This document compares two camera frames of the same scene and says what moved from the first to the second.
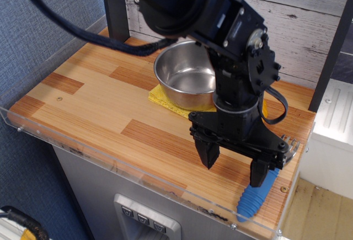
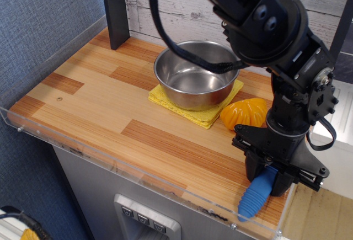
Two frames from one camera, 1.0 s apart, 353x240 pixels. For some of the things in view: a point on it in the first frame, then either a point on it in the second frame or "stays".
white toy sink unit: [328, 161] stays
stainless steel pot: [186, 74] stays
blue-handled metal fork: [254, 196] stays
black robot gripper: [236, 123] → [284, 148]
